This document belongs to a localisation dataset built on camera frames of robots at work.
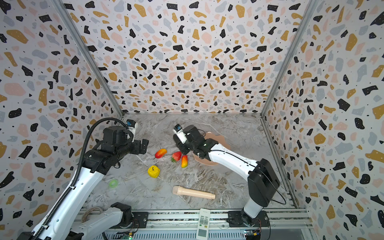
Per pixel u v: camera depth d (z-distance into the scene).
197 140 0.62
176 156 0.94
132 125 0.62
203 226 0.72
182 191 0.80
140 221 0.73
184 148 0.73
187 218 0.76
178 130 0.70
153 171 0.85
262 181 0.44
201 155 0.58
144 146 0.65
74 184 0.41
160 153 0.96
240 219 0.74
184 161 0.92
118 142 0.53
